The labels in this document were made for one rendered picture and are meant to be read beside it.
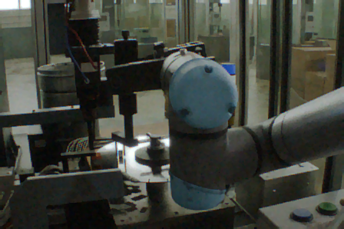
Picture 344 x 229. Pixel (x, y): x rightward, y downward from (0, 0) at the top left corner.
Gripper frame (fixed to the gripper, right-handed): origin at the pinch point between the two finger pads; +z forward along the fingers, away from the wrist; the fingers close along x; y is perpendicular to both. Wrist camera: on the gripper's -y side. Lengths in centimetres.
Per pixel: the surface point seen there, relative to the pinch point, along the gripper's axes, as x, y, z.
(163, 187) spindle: -34.7, -3.5, 14.6
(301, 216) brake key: -34.7, 22.4, -14.1
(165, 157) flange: -25.5, -1.5, 12.6
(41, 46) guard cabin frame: 5, -47, 116
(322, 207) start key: -35.8, 28.8, -11.6
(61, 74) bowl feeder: -7, -33, 76
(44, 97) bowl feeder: -15, -44, 80
